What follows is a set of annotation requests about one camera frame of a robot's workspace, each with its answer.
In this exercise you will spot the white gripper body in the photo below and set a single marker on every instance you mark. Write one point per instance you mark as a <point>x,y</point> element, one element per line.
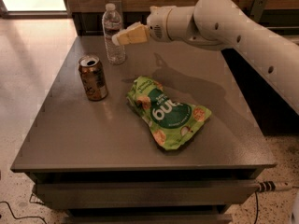
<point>156,23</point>

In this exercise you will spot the clear plastic water bottle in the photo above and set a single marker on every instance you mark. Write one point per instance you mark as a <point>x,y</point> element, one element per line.
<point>112,24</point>

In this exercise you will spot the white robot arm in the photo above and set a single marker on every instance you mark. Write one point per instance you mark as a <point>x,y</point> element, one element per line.
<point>218,25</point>

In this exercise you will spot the brown soda can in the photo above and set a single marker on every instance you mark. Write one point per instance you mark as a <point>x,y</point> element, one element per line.
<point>92,76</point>

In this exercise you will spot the green snack bag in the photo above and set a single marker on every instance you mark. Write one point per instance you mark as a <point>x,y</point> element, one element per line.
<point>171,123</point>

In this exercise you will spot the upper grey drawer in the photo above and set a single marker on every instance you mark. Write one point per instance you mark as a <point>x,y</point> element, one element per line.
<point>144,194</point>

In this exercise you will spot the grey drawer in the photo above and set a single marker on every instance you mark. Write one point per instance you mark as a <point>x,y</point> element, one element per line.
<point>161,219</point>
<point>144,194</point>

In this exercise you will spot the lower grey drawer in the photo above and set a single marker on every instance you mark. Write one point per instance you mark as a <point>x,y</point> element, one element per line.
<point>161,219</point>

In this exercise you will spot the grey metal bracket right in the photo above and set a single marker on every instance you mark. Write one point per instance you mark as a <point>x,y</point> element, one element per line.
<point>256,10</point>

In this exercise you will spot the striped white cable plug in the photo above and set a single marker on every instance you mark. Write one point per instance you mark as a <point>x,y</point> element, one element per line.
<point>273,186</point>

